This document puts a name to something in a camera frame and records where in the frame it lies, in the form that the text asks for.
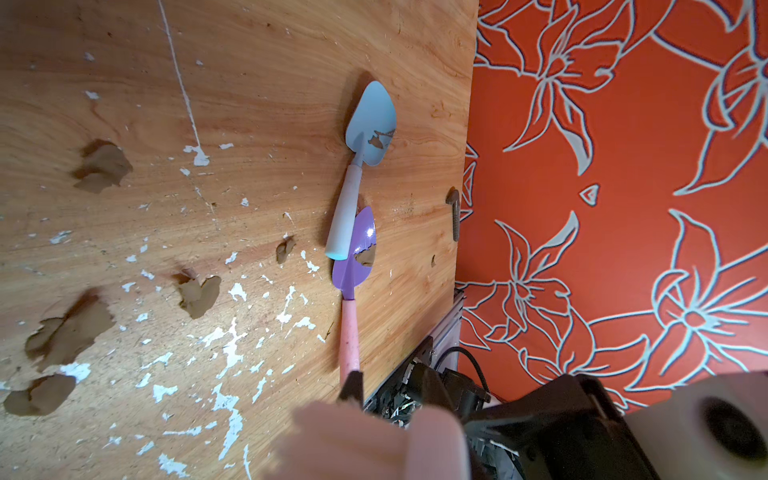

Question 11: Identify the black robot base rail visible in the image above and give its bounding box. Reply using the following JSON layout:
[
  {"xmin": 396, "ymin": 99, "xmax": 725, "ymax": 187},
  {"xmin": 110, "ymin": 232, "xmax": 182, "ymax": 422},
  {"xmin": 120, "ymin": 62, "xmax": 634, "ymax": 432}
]
[{"xmin": 363, "ymin": 289, "xmax": 493, "ymax": 427}]

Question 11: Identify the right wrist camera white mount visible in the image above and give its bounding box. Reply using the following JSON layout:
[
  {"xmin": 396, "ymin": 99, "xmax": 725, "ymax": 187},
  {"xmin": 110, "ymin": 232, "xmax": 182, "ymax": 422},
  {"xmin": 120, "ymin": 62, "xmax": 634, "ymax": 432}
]
[{"xmin": 626, "ymin": 372, "xmax": 767, "ymax": 479}]

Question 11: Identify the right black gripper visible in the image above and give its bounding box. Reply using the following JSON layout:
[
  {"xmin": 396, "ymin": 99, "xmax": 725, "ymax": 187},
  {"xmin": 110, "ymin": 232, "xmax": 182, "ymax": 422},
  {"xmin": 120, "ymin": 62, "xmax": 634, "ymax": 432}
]
[{"xmin": 462, "ymin": 375, "xmax": 658, "ymax": 479}]

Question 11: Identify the light blue trowel back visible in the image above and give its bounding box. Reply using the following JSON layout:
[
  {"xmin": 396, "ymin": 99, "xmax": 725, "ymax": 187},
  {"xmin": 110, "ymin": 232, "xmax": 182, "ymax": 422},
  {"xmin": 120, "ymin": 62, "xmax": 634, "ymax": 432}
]
[{"xmin": 325, "ymin": 81, "xmax": 397, "ymax": 261}]

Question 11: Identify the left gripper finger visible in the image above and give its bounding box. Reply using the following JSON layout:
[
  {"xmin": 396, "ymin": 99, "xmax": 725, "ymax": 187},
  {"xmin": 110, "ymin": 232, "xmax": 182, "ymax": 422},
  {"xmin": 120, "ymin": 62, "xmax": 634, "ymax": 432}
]
[{"xmin": 337, "ymin": 370, "xmax": 365, "ymax": 405}]

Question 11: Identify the purple trowel pink handle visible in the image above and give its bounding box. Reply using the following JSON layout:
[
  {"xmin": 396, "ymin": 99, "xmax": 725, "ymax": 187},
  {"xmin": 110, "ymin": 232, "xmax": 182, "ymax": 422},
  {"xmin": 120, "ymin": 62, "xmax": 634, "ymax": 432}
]
[{"xmin": 332, "ymin": 206, "xmax": 377, "ymax": 383}]

